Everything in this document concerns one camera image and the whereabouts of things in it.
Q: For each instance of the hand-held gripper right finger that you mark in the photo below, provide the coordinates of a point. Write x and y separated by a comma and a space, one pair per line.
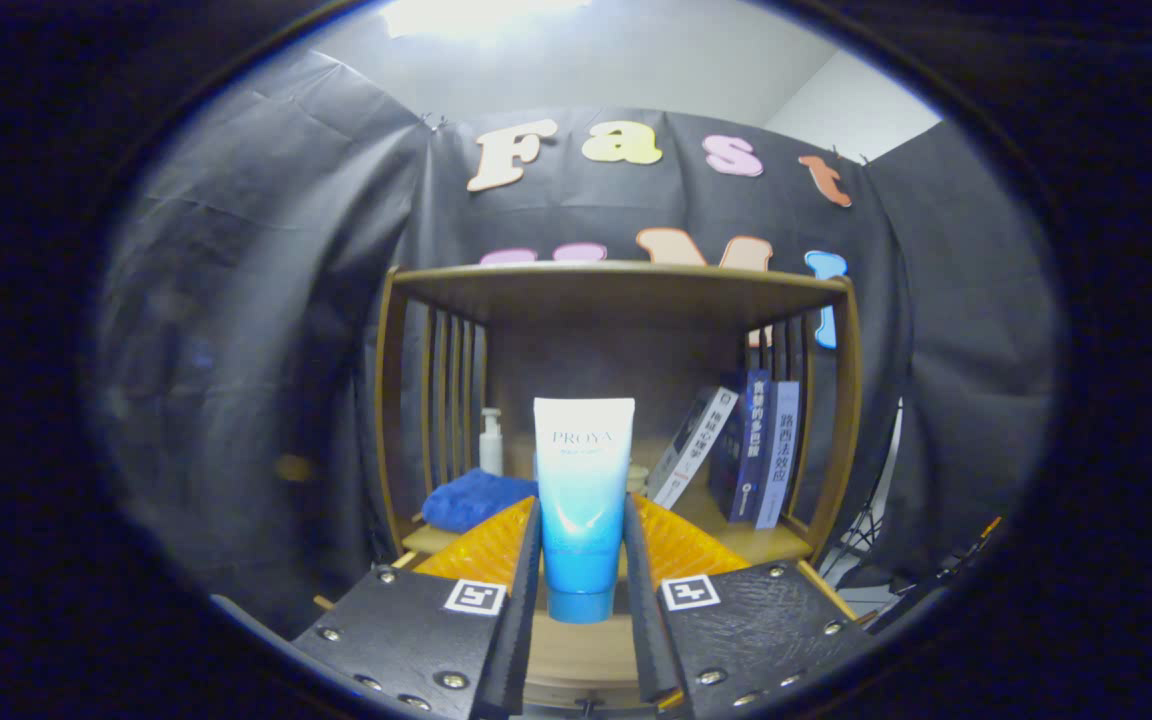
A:
641, 620

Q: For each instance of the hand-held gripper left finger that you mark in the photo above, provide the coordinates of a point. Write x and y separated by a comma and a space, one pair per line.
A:
521, 620

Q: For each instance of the white and blue tube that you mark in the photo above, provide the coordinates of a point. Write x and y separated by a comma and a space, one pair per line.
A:
584, 500

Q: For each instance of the wooden countertop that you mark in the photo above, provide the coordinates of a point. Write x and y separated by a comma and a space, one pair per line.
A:
736, 540

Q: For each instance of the wooden cabinet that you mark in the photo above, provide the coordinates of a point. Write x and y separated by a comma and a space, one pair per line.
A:
586, 350

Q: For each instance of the blue folded towel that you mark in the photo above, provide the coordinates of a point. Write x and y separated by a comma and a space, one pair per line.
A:
471, 500

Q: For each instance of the beige lidded teacup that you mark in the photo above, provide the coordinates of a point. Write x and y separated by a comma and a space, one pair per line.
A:
638, 480

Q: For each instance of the white pump bottle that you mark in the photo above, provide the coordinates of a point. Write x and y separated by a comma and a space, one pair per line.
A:
491, 450

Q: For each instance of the white book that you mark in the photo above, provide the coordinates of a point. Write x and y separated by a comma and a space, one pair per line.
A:
696, 450

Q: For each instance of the dark blue book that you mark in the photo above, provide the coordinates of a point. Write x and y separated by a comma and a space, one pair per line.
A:
751, 450

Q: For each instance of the light purple book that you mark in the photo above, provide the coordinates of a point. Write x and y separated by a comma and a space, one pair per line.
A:
778, 455

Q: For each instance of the black tripod stand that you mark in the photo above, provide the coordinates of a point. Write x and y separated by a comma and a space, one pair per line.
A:
876, 510

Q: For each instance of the black equipment with orange clip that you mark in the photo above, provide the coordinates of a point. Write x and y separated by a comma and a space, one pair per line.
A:
976, 545

